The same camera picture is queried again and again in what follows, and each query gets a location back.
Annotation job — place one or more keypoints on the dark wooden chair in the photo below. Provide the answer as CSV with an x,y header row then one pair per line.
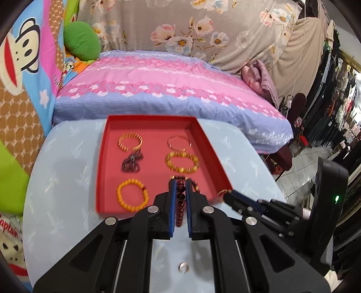
x,y
299,112

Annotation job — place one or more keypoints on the red cardboard box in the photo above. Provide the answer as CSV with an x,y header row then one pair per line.
x,y
158,160

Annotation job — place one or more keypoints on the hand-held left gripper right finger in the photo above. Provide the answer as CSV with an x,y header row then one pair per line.
x,y
189,210

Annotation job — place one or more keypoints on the pink and purple striped quilt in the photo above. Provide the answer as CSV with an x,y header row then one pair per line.
x,y
158,81

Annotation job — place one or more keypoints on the grey floral sheet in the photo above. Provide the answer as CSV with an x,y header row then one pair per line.
x,y
169,25

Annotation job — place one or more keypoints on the row of hanging clothes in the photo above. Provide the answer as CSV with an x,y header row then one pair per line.
x,y
335,98

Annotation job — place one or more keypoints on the folded pink cloth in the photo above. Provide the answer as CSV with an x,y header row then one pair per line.
x,y
261,79

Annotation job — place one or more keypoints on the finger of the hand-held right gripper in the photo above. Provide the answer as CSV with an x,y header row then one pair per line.
x,y
242,196
234,202

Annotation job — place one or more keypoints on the thin gold bangle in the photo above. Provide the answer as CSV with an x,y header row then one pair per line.
x,y
170,146

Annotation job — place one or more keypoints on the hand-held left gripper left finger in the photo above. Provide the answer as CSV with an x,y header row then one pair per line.
x,y
171,210

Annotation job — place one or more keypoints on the colourful monkey-print blanket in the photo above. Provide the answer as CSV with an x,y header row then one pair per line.
x,y
25,93

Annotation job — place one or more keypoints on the beige hanging cloth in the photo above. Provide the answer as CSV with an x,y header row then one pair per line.
x,y
304,56

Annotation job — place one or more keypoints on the green pillow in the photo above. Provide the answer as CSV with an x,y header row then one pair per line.
x,y
81,39

